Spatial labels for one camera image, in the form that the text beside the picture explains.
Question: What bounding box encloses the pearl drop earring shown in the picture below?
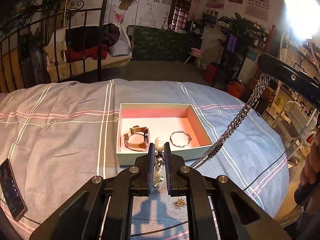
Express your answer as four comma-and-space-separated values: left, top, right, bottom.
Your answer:
153, 137, 165, 187

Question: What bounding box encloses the silver chunky chain necklace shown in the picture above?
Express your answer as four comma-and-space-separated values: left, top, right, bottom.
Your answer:
188, 73, 271, 170

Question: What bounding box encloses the person's right hand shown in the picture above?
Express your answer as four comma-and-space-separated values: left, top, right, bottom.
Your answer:
300, 131, 320, 185

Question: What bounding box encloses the mint green pink-lined box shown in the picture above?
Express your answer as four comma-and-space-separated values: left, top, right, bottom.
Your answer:
116, 103, 213, 166

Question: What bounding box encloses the small gold brooch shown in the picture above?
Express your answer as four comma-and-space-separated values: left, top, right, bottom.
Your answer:
172, 198, 187, 209

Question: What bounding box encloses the large green potted plant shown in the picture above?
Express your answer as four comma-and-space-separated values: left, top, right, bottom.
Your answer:
217, 12, 261, 53

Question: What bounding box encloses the red bucket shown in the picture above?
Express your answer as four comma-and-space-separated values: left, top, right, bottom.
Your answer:
202, 64, 218, 83

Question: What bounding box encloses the pink stool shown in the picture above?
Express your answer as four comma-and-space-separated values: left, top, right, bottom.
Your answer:
184, 48, 204, 68

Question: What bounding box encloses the blue grey striped bedsheet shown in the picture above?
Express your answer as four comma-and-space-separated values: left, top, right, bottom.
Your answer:
0, 78, 290, 240

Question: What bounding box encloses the green patterned cloth table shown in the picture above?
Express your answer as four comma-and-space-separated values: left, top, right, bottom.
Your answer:
126, 25, 202, 62

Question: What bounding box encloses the red telephone booth cabinet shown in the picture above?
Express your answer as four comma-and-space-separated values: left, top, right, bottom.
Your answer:
168, 0, 192, 31

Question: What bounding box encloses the white wicker swing chair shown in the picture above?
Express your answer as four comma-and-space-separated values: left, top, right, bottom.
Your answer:
44, 23, 132, 82

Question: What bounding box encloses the black smartphone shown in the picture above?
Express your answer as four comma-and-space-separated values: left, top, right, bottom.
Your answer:
1, 158, 28, 222

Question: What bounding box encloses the pink leather strap watch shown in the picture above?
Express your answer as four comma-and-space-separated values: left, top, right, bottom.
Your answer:
123, 126, 150, 152

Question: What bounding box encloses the rose gold bangle bracelet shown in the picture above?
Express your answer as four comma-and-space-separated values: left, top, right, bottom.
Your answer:
169, 130, 193, 148

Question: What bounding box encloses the black iron bed frame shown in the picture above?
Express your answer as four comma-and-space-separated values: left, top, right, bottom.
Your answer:
1, 0, 109, 93

